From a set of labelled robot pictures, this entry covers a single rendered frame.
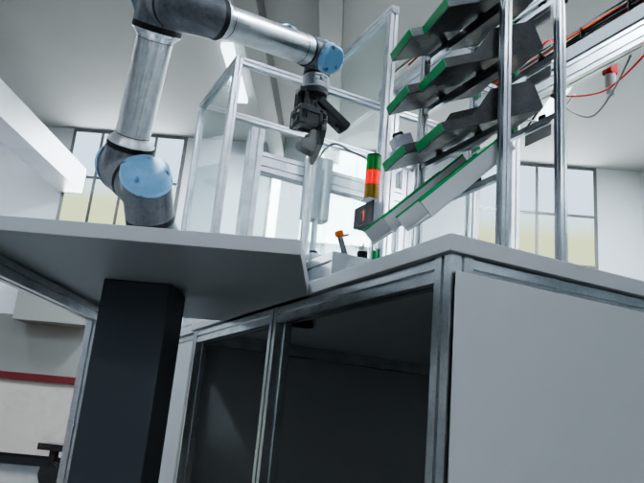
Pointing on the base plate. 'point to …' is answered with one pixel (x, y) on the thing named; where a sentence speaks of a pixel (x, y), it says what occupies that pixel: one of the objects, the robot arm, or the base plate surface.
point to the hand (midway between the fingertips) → (314, 160)
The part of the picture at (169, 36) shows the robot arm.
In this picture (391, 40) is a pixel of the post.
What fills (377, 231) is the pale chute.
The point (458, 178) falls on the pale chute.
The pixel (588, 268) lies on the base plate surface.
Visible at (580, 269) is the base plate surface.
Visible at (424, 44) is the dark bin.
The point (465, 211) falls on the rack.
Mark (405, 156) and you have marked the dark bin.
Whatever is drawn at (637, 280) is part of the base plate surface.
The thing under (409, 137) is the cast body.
